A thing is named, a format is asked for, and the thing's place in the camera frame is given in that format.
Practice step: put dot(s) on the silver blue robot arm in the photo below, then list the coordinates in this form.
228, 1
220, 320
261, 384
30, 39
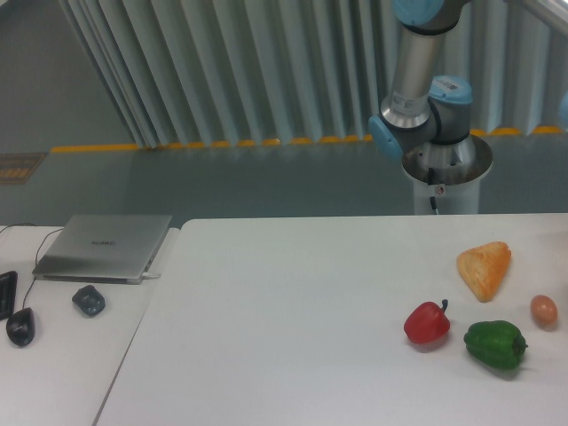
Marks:
409, 115

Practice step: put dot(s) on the red toy bell pepper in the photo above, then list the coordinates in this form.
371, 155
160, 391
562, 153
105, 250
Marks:
427, 323

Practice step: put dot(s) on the green toy bell pepper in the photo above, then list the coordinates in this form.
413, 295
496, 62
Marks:
498, 344

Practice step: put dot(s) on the white laptop plug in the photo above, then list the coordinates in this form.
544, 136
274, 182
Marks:
150, 276

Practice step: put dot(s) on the white folding partition screen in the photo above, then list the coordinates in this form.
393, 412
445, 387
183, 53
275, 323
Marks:
215, 73

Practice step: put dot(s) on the silver closed laptop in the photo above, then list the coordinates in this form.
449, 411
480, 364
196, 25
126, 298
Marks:
104, 248

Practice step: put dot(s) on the orange toy bread wedge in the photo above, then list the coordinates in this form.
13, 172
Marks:
483, 268

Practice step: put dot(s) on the small dark blue-grey tray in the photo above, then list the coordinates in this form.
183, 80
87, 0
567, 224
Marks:
89, 301

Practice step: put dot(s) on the brown toy egg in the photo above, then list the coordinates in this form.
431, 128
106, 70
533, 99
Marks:
544, 311

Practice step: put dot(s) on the black keyboard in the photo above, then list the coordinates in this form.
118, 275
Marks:
8, 289

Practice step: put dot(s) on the black computer mouse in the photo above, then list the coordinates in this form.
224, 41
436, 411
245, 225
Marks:
21, 327

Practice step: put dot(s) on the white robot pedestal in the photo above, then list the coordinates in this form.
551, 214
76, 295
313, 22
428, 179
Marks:
446, 179

